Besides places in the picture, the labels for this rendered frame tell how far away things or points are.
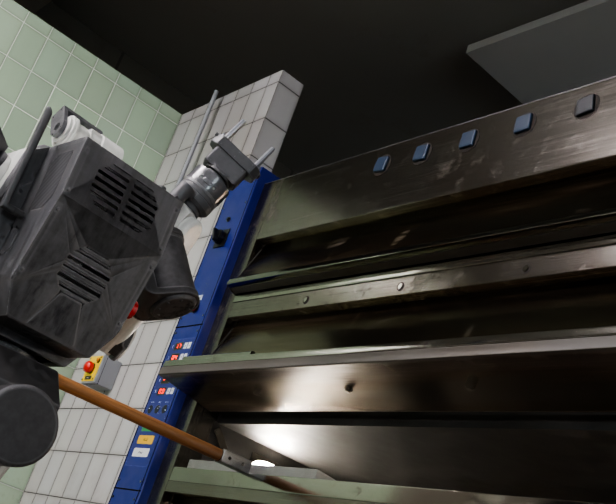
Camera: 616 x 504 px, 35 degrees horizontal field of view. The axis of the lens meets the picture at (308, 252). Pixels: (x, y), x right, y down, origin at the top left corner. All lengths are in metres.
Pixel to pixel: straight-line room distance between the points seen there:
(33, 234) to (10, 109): 2.20
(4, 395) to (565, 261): 1.12
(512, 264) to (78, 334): 0.97
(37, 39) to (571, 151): 2.21
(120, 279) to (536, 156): 1.06
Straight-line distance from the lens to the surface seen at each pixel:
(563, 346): 1.70
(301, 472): 2.35
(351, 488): 2.16
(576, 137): 2.19
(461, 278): 2.19
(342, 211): 2.67
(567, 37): 4.01
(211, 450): 2.44
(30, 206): 1.55
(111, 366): 3.30
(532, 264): 2.06
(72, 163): 1.51
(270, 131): 3.36
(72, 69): 3.81
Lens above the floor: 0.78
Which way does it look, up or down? 22 degrees up
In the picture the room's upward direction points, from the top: 19 degrees clockwise
